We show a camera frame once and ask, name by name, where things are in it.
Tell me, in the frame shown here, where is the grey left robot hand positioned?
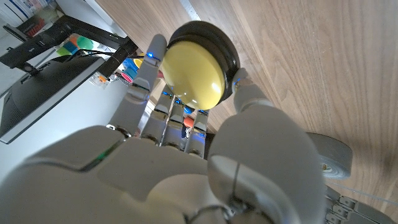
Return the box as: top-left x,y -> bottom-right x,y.
324,185 -> 398,224

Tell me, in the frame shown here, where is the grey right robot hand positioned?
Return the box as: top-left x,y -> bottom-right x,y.
0,33 -> 326,224

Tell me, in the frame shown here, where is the yellow button with black base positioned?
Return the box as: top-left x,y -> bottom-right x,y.
161,20 -> 241,111

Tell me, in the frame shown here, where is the blue cup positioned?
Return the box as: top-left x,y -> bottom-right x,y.
122,57 -> 139,73

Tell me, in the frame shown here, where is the green cup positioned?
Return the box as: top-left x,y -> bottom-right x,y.
75,35 -> 95,51

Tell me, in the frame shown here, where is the grey bowl with label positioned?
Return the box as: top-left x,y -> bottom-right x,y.
306,131 -> 354,180

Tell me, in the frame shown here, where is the black monitor with stand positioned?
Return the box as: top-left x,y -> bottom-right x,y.
0,14 -> 139,145

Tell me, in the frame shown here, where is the grey tape strip on table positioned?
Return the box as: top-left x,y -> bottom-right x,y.
179,0 -> 203,22

